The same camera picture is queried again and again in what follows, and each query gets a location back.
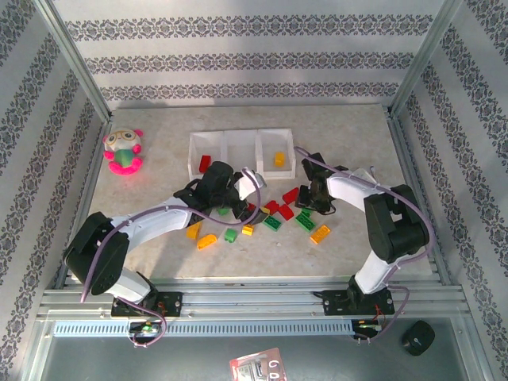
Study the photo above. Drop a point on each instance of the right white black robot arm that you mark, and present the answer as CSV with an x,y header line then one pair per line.
x,y
349,191

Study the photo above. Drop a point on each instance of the white plastic bin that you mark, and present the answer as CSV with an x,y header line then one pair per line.
x,y
274,174
240,147
194,152

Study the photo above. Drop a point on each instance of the aluminium mounting rail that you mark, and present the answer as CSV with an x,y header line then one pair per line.
x,y
258,295

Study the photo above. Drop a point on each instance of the small circuit board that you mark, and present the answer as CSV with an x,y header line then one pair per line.
x,y
367,324
145,328

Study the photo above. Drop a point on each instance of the pink white plush toy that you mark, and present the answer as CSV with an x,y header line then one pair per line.
x,y
122,152

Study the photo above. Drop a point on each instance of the yellow rounded lego brick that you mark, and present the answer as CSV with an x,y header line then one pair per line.
x,y
279,159

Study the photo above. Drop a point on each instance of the long yellow lego brick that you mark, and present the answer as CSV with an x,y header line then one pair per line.
x,y
320,234

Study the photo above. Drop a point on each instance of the red sloped lego brick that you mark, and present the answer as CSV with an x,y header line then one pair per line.
x,y
285,212

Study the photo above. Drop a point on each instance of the aluminium side rail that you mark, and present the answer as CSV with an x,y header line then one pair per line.
x,y
420,190
85,198

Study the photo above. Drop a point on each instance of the red white package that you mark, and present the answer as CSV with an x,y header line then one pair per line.
x,y
258,366

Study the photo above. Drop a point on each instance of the long green lego brick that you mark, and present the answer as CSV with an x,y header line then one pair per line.
x,y
305,221

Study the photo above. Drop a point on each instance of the yellow arch lego brick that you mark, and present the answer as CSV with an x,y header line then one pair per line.
x,y
206,241

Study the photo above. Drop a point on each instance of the aluminium frame post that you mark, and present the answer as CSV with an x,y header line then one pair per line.
x,y
426,55
75,63

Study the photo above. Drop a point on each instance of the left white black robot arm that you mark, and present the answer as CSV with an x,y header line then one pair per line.
x,y
166,227

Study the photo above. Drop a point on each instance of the green sloped lego brick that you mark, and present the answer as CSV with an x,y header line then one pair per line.
x,y
229,235
223,211

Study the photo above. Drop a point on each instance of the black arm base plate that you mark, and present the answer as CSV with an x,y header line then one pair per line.
x,y
172,303
331,302

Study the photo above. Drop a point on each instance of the tall yellow lego brick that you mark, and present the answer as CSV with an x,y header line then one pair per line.
x,y
194,230

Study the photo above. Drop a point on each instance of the small red lego brick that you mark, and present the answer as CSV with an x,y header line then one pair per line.
x,y
251,207

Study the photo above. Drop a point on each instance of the small yellow lego brick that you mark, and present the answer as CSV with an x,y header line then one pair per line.
x,y
264,210
248,230

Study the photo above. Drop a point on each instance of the black oval device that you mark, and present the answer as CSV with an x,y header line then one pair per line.
x,y
417,338

